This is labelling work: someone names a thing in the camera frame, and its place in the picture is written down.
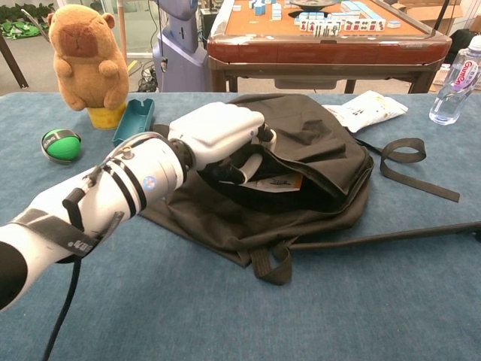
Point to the short face-up mahjong tile row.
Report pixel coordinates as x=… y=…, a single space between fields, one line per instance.
x=306 y=26

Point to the white snack packet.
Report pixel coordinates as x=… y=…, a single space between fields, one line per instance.
x=364 y=111

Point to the black backpack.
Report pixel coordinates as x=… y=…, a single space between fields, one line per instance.
x=300 y=210

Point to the wooden pole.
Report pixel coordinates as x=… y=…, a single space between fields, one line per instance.
x=122 y=26

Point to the black tripod stand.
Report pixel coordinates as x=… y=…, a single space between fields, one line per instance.
x=442 y=15

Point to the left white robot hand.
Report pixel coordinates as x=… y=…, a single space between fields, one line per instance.
x=218 y=128

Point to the single blue-backed mahjong tile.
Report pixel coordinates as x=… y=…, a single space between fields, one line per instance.
x=394 y=24

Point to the green artificial foliage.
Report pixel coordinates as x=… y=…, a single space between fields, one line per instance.
x=19 y=19

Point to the teal plastic tray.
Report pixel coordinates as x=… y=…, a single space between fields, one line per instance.
x=135 y=120

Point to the clear water bottle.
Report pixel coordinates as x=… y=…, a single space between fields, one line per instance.
x=454 y=90

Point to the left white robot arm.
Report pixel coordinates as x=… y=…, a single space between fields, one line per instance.
x=112 y=188

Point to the brown capybara plush toy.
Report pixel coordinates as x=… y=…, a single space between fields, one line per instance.
x=86 y=64

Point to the blue-backed mahjong tile stack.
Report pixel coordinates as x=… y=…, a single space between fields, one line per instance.
x=267 y=9

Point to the yellow white notebook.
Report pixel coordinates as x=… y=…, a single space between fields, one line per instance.
x=278 y=185

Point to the blue-grey machine pedestal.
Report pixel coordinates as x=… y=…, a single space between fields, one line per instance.
x=180 y=56

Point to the green ball black band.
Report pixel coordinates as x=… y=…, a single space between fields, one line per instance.
x=62 y=148

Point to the yellow cup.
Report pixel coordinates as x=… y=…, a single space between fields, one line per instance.
x=105 y=118

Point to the upright mahjong tile row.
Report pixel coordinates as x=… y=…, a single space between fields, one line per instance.
x=327 y=29

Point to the short blue-backed mahjong tile row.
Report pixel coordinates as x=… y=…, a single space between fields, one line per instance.
x=310 y=16

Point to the black bag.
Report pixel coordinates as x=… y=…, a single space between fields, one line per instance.
x=464 y=43

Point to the blue felt table cover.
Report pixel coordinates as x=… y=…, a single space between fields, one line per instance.
x=225 y=319

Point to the long face-up mahjong tile row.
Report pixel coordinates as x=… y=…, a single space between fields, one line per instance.
x=362 y=25

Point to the brown mahjong table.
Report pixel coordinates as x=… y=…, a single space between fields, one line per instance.
x=323 y=52

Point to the dark brown table leg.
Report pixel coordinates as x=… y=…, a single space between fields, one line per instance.
x=13 y=64

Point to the long blue-backed mahjong tile row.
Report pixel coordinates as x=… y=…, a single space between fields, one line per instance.
x=357 y=9

